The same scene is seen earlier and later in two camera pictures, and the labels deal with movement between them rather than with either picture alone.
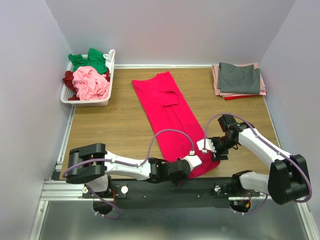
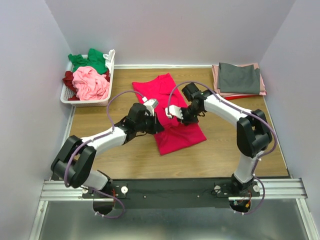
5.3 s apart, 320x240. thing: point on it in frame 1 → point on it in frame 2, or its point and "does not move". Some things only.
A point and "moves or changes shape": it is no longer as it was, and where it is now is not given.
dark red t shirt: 68,80 does not move
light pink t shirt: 90,84 does not move
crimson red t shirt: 171,120 moves or changes shape
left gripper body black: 176,181 → 149,124
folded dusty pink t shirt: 217,91 does not move
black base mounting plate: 167,193 does not move
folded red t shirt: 239,97 does not move
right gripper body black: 221,144 → 189,114
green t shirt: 94,59 does not move
